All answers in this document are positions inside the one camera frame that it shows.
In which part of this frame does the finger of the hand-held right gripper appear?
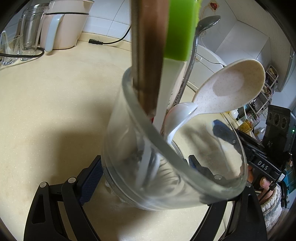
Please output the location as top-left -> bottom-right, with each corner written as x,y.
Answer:
213,119 -> 264,163

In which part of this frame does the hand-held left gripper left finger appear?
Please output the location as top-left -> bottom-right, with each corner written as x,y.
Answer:
23,155 -> 103,241

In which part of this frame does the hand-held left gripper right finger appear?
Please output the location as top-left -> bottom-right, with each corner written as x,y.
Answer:
188,155 -> 269,241

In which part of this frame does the clear glass tumbler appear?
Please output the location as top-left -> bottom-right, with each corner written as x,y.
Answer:
102,67 -> 249,211

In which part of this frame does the beige speckled spoon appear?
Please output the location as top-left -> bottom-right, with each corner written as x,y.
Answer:
192,59 -> 266,115

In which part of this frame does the small white plastic spoon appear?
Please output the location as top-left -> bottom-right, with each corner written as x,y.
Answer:
163,102 -> 199,149

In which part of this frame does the long metal spoon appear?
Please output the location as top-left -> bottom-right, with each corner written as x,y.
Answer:
178,15 -> 221,102

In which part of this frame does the person's right forearm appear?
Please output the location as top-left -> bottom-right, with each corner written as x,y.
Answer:
260,185 -> 284,226

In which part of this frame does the person's right hand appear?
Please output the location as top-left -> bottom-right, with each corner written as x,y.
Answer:
247,166 -> 281,204

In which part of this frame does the glass jar of tea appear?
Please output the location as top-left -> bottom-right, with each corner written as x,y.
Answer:
238,118 -> 255,133

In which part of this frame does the metal dish rack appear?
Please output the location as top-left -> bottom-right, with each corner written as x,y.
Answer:
240,65 -> 279,121

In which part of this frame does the white rice cooker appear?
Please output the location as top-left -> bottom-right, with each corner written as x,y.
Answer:
171,44 -> 228,102

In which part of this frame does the small clear glass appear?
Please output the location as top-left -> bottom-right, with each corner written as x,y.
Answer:
0,30 -> 20,66

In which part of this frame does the beige electric pot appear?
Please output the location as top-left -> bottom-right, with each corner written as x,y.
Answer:
40,0 -> 95,52

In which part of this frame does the tall glass mug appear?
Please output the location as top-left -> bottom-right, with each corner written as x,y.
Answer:
20,3 -> 50,61

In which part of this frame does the black power cable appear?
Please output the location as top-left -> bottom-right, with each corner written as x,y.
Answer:
88,25 -> 132,46

